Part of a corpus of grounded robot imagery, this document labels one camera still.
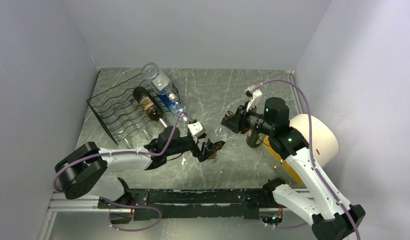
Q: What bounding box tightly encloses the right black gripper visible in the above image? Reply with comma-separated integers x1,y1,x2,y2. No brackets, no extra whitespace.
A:
222,100,275,136

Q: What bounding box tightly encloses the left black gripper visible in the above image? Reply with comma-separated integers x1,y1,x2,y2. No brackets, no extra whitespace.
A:
165,132,217,161

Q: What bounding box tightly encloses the clear gold label bottle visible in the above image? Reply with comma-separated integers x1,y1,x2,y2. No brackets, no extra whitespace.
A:
205,119,233,148

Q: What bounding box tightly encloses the dark green wine bottle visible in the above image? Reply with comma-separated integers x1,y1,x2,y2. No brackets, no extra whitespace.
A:
246,130,264,148

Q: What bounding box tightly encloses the blue square bottle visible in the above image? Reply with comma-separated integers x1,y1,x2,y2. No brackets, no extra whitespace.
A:
158,95,193,124

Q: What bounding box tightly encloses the brown label wine bottle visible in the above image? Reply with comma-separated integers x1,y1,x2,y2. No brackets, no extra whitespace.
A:
132,86,168,128

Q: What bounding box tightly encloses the round clear silver-cap bottle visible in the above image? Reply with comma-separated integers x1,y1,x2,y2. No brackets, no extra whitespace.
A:
141,62,178,103

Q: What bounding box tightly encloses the black wire wine rack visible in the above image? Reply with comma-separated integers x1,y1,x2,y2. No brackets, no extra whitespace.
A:
86,73,172,145

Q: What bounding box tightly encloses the tall clear bottle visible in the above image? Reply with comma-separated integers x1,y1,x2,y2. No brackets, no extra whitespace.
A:
106,110,152,149

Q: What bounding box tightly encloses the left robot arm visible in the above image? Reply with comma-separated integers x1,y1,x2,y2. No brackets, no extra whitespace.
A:
53,122,229,208

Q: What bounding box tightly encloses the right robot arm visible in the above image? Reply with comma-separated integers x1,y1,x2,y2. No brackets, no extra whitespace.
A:
221,97,366,240

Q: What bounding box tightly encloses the white orange cylinder container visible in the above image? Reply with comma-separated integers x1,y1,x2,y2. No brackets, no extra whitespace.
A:
262,113,339,185

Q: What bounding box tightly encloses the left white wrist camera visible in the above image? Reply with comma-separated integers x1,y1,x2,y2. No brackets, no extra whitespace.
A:
187,121,206,140

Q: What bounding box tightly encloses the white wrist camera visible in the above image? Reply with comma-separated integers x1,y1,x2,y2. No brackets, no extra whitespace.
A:
187,121,206,140
245,85,263,112

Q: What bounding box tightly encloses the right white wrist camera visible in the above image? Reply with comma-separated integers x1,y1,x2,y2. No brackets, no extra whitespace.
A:
245,85,263,112

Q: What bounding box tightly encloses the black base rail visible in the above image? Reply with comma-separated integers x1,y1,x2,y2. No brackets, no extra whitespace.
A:
118,188,279,221

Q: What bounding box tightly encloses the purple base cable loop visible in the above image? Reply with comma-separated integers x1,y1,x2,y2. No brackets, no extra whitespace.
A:
102,198,162,232

